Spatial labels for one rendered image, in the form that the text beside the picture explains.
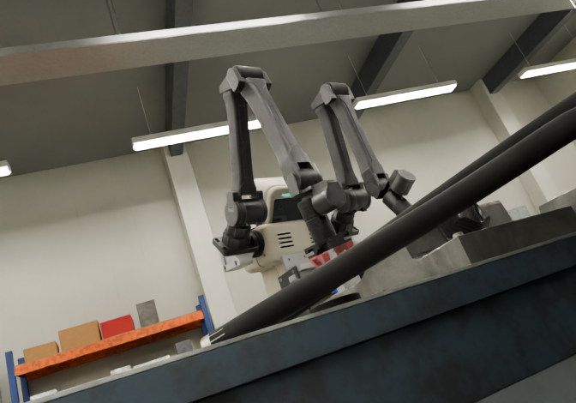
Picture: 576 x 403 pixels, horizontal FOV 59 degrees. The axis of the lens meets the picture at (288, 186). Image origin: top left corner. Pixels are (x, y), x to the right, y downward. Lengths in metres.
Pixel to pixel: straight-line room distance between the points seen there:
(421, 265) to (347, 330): 0.39
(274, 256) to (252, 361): 1.11
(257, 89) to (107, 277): 5.50
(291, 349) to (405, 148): 7.90
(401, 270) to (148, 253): 5.99
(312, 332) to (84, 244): 6.46
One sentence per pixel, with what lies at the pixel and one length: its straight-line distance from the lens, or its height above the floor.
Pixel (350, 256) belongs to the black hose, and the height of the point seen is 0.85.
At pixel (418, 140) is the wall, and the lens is 8.52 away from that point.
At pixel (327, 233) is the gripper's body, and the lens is 1.20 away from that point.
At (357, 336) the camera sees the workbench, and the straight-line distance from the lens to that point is 0.50.
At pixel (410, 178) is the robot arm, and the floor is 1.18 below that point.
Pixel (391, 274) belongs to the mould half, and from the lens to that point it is 0.93.
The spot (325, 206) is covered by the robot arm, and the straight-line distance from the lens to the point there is 1.15.
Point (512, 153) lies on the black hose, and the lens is 0.59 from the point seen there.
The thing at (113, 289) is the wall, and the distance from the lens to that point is 6.68.
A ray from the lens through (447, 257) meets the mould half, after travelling 0.81.
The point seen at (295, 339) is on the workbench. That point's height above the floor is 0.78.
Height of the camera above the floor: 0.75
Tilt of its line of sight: 20 degrees up
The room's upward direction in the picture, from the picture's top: 21 degrees counter-clockwise
